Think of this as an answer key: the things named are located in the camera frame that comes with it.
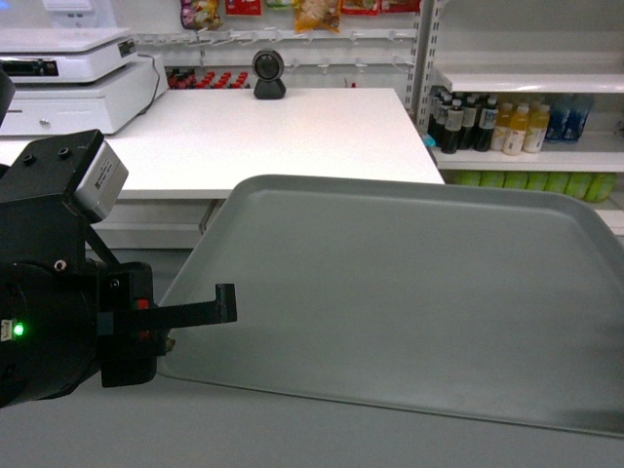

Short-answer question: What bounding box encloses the row of red capped bottles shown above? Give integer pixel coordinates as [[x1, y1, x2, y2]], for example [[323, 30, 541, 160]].
[[166, 68, 252, 90]]

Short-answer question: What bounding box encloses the blue water bottle pack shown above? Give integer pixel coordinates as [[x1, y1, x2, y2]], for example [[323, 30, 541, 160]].
[[545, 94, 594, 143]]

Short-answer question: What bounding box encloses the dark tea bottle left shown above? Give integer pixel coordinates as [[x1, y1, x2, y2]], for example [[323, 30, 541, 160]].
[[441, 99, 463, 154]]

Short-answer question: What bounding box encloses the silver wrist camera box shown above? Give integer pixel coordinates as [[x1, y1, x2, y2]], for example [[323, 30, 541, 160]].
[[73, 141, 129, 223]]

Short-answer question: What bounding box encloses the yellow snack bag hanging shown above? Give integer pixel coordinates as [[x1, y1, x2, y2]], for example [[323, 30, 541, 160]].
[[292, 0, 341, 33]]

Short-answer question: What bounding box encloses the row of green bottles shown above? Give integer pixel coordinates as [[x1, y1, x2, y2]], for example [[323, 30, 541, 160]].
[[443, 170, 617, 203]]

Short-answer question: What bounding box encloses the white cash register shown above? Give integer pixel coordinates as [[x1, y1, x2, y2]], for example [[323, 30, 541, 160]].
[[1, 1, 167, 137]]

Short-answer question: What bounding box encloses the yellow juice bottle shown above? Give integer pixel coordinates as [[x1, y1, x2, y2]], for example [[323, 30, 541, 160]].
[[502, 105, 529, 156]]

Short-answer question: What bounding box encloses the black round webcam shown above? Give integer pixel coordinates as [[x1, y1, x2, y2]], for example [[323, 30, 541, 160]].
[[253, 49, 287, 100]]

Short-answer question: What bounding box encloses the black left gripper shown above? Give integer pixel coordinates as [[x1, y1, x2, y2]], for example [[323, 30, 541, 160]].
[[96, 262, 238, 387]]

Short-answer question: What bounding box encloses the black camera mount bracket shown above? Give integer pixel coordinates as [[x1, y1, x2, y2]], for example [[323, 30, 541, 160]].
[[1, 130, 104, 275]]

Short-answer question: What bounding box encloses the purple snack bag hanging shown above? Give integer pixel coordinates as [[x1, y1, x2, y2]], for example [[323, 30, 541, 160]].
[[179, 0, 222, 30]]

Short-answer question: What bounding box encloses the grey rectangular serving tray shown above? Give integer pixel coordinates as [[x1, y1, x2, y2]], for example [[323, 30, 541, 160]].
[[160, 175, 623, 437]]

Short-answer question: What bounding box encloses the red snack bag hanging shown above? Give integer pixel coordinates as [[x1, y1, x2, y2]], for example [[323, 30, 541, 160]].
[[341, 0, 421, 16]]

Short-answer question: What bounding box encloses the white checkout counter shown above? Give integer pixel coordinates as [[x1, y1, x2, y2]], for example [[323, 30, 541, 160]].
[[0, 87, 447, 201]]

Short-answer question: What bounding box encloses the white slotted shelf upright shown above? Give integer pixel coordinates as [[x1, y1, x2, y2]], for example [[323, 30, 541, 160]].
[[404, 0, 447, 129]]

